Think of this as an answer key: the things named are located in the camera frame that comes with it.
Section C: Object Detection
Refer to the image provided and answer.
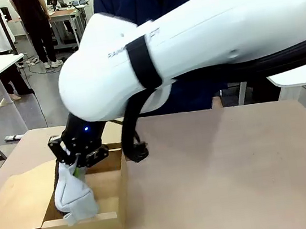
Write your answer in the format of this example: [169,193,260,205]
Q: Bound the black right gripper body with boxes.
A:
[56,107,112,165]

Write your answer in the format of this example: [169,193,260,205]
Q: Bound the light grey fabric pouch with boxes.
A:
[48,156,101,228]

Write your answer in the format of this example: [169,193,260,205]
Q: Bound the cardboard box with blue pouch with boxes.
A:
[19,116,133,172]

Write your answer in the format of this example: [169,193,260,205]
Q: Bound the empty open cardboard box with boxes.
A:
[0,148,137,229]

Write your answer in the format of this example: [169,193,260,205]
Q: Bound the person's left hand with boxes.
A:
[211,95,224,109]

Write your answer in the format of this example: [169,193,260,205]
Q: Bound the white tube on floor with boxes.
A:
[4,133,27,143]

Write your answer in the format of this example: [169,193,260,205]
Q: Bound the background desk white legs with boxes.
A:
[6,2,96,60]

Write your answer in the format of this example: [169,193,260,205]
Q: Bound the person in black clothes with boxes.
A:
[7,0,64,74]

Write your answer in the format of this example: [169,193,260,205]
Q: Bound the black tripod pole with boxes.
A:
[0,0,20,59]

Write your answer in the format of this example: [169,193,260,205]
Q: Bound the white table with rounded corner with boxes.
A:
[234,62,306,134]

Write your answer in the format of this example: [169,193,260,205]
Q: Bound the black floor cable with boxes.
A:
[16,58,71,131]

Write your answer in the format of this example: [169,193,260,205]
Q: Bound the black velcro strap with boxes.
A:
[125,33,164,92]

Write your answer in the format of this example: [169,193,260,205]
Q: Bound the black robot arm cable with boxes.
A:
[111,37,306,165]

